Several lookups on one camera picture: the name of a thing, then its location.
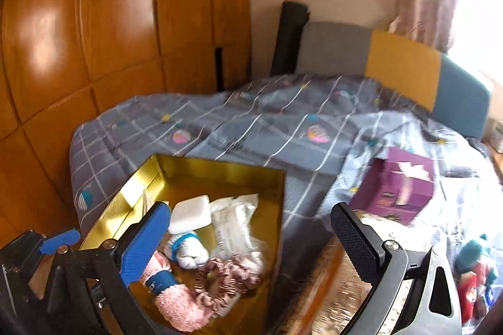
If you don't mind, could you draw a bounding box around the white foam sponge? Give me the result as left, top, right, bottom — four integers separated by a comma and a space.
168, 195, 212, 235

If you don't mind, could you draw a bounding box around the white sock blue band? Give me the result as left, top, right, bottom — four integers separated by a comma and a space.
162, 231, 209, 270

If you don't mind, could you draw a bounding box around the white wet wipes packet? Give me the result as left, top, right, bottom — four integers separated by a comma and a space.
210, 194, 268, 260

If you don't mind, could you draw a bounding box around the pink towel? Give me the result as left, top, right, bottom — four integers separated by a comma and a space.
140, 251, 213, 332

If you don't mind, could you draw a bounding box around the red Santa sock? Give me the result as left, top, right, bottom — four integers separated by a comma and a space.
457, 271, 478, 326

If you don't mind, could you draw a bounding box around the gold metal tray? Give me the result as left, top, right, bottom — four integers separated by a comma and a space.
81, 154, 285, 335

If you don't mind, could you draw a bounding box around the ornate gold tissue box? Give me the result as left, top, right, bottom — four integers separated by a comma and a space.
271, 211, 417, 334

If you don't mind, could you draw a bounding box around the purple cardboard box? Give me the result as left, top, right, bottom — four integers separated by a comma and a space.
350, 147, 435, 225

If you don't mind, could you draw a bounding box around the grey plaid bed quilt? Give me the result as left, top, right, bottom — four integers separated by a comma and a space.
68, 73, 503, 327

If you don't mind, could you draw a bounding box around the grey yellow blue headboard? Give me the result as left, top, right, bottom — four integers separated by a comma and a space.
296, 22, 491, 139

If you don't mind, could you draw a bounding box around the wooden wardrobe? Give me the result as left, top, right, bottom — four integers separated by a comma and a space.
1, 0, 251, 243

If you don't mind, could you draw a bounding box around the window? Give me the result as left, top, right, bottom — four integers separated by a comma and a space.
448, 0, 502, 83

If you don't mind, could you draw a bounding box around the black rolled mat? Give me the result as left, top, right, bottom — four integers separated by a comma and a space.
270, 1, 309, 76

